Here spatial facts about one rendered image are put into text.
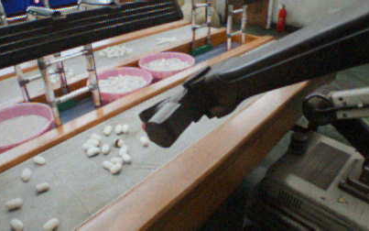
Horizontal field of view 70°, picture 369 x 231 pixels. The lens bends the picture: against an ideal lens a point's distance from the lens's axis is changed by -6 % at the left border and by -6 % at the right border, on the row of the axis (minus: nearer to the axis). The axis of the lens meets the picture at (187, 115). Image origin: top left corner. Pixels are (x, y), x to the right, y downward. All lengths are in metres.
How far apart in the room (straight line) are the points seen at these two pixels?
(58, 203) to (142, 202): 0.20
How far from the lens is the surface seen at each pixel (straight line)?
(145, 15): 0.79
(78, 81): 1.23
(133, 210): 0.60
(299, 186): 1.12
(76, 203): 0.68
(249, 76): 0.36
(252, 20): 5.71
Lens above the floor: 1.22
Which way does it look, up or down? 31 degrees down
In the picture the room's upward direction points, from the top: straight up
